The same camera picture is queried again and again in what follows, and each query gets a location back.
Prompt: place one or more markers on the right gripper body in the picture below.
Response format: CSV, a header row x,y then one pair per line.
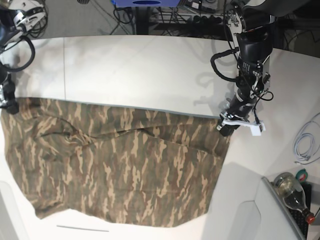
x,y
4,100

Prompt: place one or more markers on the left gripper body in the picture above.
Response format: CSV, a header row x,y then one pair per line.
x,y
240,107

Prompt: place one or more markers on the camouflage t-shirt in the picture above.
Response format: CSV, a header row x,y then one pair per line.
x,y
122,165

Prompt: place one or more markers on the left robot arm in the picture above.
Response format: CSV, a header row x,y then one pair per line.
x,y
247,26

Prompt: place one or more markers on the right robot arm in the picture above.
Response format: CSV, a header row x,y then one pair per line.
x,y
20,20

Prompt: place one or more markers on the clear glass bottle red cap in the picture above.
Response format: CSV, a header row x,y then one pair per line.
x,y
292,193

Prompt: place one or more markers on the green tape roll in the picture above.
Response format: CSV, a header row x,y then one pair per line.
x,y
302,175

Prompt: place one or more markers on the black power strip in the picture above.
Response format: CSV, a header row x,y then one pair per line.
x,y
204,20

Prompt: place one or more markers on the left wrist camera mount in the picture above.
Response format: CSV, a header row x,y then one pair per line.
x,y
256,127

